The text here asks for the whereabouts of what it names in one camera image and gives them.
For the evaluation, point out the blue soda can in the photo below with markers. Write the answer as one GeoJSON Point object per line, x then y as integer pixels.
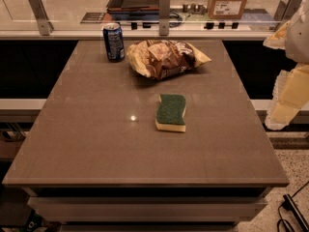
{"type": "Point", "coordinates": [113, 39]}

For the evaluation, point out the right metal glass bracket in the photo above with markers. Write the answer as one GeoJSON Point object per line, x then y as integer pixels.
{"type": "Point", "coordinates": [285, 10]}

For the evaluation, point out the brown chip bag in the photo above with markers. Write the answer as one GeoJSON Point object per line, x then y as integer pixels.
{"type": "Point", "coordinates": [159, 59]}

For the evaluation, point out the green and yellow sponge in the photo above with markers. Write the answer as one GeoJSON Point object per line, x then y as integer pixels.
{"type": "Point", "coordinates": [170, 113]}

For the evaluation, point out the metal glass bracket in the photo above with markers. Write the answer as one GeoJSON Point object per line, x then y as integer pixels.
{"type": "Point", "coordinates": [285, 10]}
{"type": "Point", "coordinates": [44, 25]}
{"type": "Point", "coordinates": [164, 14]}

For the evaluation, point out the brown table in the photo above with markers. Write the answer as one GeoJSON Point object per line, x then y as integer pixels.
{"type": "Point", "coordinates": [95, 159]}

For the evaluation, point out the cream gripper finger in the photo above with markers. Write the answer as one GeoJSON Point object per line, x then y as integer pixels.
{"type": "Point", "coordinates": [278, 39]}
{"type": "Point", "coordinates": [290, 93]}

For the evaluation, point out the middle metal glass bracket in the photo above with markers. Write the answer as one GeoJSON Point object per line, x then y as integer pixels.
{"type": "Point", "coordinates": [164, 14]}

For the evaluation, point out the cardboard box with label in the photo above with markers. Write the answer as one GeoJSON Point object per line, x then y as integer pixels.
{"type": "Point", "coordinates": [226, 9]}

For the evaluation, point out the left metal glass bracket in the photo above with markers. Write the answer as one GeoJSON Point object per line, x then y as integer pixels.
{"type": "Point", "coordinates": [44, 25]}

